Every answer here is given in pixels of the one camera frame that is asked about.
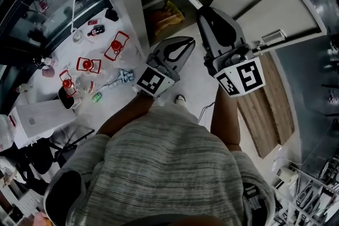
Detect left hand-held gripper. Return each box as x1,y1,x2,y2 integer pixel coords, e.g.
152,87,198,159
136,35,197,101

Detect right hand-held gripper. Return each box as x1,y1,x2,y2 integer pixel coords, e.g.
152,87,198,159
197,6,266,99

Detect yellow snack packet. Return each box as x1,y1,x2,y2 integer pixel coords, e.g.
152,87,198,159
150,0,185,37

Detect person's left forearm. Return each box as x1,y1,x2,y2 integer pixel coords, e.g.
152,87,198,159
97,92,154,138

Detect person's right forearm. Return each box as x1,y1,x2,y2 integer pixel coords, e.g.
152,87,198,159
210,86,243,151

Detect person's white shoe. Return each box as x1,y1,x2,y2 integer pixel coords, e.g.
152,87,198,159
174,94,188,107

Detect person's light shorts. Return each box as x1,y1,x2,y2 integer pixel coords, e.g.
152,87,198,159
149,102,199,125

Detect small black box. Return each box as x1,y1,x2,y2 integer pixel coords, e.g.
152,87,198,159
105,8,119,22

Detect dark soda bottle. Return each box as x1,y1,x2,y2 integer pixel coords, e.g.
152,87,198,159
87,25,105,38

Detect clear bottle red label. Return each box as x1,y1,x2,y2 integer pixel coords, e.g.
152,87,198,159
74,75,96,95

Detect small white bin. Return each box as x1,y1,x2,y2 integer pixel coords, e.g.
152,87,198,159
57,84,82,111

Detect person's grey striped shirt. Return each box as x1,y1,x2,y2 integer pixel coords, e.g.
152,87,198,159
43,105,276,226

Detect small white bottle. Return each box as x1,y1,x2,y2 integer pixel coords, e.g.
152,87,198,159
39,57,58,67

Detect pink round container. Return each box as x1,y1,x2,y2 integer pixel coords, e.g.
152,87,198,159
42,66,56,78

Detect dark glass window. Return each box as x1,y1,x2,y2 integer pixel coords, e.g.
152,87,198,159
0,0,109,61

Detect white cardboard box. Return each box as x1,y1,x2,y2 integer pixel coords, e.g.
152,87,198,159
7,99,77,146

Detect clear green bottle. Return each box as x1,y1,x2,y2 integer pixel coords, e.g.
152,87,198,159
15,83,34,94

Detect black bag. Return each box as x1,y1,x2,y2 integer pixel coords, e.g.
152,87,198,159
15,145,56,188

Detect clear plastic bag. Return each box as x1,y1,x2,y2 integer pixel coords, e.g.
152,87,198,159
0,113,16,151

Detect metal shelf rack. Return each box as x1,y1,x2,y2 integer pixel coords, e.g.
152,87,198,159
272,158,339,226

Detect light blue fabric strap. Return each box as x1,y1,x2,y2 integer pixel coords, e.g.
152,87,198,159
102,68,136,89

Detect black floor cable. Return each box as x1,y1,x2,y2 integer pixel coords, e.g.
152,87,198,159
199,101,216,121

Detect black metal frame chair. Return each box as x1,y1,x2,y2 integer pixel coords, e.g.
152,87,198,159
49,128,95,167

